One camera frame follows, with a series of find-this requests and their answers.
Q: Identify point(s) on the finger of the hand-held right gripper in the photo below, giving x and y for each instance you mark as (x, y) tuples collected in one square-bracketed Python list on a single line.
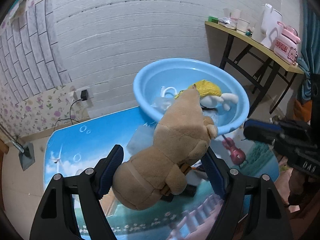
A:
[(262, 131)]

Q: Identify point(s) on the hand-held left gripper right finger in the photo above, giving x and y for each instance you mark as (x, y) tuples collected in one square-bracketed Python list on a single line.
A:
[(215, 177)]

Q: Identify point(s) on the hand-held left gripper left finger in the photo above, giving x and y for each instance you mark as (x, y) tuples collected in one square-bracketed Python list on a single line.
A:
[(112, 172)]

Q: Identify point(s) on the blue plastic basin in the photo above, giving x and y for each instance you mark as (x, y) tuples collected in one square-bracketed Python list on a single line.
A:
[(225, 120)]

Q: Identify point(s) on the brown plush bear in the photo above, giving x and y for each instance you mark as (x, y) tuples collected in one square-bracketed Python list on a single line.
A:
[(167, 152)]

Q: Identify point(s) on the white plush toy yellow hood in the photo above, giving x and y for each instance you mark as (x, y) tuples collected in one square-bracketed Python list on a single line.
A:
[(212, 95)]

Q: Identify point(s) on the clear plastic bag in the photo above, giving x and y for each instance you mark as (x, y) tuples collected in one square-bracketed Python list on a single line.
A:
[(162, 103)]

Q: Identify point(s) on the white plastic hook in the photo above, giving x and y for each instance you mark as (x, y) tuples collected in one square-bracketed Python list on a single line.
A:
[(168, 91)]

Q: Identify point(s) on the yellow top black leg desk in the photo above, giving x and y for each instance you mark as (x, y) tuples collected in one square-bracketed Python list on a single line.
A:
[(265, 47)]

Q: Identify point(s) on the grey dustpan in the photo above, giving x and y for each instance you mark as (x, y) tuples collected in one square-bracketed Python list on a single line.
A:
[(27, 155)]

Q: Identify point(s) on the teal curtain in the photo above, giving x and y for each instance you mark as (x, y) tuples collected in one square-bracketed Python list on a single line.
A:
[(308, 42)]

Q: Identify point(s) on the white electric kettle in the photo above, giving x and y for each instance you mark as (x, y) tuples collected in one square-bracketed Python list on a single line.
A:
[(271, 25)]

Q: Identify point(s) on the green small box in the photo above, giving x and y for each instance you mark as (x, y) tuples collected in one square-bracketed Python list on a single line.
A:
[(213, 19)]

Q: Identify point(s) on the clear plastic cup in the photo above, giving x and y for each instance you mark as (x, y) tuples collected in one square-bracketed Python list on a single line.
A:
[(227, 13)]

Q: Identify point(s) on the black wall plug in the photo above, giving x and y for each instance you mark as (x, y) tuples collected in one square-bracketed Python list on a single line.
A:
[(84, 95)]

